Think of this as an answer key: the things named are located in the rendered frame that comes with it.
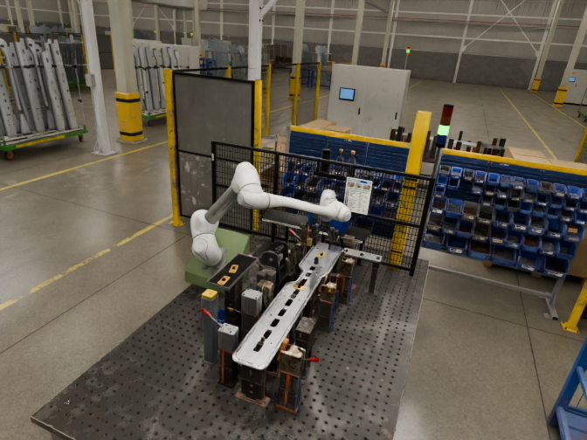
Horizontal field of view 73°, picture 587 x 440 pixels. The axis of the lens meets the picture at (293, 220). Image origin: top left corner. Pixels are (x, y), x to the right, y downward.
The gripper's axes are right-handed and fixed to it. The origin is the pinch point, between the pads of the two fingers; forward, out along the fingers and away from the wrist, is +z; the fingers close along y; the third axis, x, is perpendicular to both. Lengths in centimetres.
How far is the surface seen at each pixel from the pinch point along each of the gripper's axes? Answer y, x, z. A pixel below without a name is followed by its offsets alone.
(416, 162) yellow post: 49, 58, -56
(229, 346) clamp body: -14, -109, 10
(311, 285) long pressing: 6.6, -41.3, 8.4
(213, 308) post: -30, -98, 0
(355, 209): 11, 54, -10
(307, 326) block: 18, -82, 5
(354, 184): 6, 54, -31
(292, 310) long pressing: 5, -70, 8
